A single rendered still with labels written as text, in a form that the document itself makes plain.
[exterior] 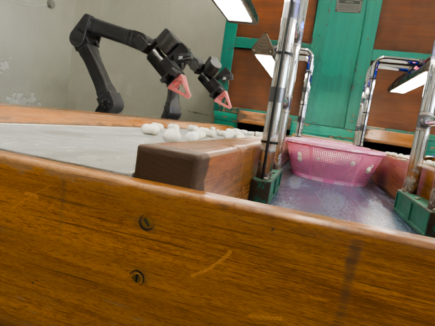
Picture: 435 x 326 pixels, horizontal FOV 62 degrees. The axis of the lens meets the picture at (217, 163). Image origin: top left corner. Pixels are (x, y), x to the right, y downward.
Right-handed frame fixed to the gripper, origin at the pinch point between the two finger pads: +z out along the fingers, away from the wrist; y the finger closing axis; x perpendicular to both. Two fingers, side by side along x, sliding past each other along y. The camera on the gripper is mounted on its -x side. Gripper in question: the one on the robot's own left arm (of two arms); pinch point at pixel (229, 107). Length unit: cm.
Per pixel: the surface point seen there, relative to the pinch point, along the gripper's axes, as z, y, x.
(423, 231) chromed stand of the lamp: 53, -108, -23
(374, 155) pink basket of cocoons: 47, -66, -28
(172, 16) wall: -121, 139, 5
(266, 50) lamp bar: 0.9, -33.3, -26.9
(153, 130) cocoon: 12, -94, 3
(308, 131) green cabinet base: 31, 45, -19
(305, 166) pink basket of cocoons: 39, -66, -14
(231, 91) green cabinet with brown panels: -15.4, 45.9, -0.6
